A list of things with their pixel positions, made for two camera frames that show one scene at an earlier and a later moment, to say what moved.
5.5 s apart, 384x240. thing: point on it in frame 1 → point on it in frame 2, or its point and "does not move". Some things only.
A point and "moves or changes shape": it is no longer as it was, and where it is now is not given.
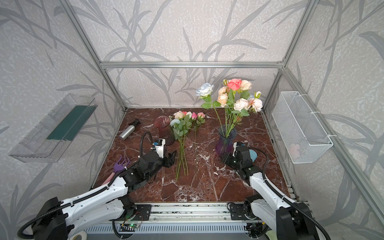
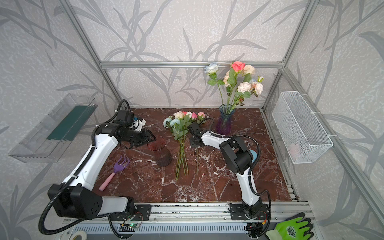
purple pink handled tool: (117, 167) does not move
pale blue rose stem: (204, 91) → (211, 69)
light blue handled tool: (253, 155) does not move
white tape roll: (83, 233) does not move
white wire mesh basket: (303, 139) does not move
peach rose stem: (222, 97) → (225, 80)
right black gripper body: (231, 159) → (193, 132)
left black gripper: (165, 157) → (144, 137)
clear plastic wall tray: (48, 141) does not move
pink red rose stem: (234, 84) → (238, 66)
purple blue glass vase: (224, 144) moves or changes shape
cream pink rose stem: (245, 86) → (248, 70)
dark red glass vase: (163, 123) moves or changes shape
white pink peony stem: (242, 105) → (246, 89)
